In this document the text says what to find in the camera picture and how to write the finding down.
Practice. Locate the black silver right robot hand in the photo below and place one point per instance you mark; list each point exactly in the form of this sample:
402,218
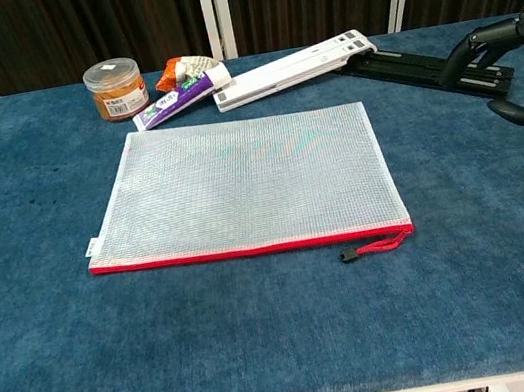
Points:
493,36

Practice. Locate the white zipper pouch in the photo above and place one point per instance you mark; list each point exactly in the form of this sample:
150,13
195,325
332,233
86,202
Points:
240,184

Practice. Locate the black folding stand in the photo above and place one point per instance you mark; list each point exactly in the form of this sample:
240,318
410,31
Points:
422,68

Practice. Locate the clear jar with brown contents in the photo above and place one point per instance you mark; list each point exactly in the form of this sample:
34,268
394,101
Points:
117,92

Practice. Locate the white folding stand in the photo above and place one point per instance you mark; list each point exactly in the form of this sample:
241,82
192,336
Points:
291,71

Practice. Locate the orange white snack packet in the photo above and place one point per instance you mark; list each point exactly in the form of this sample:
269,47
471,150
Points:
179,71

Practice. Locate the blue table cloth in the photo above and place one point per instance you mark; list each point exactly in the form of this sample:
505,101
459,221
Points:
266,332

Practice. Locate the white upright frame post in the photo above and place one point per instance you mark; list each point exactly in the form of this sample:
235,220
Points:
213,6

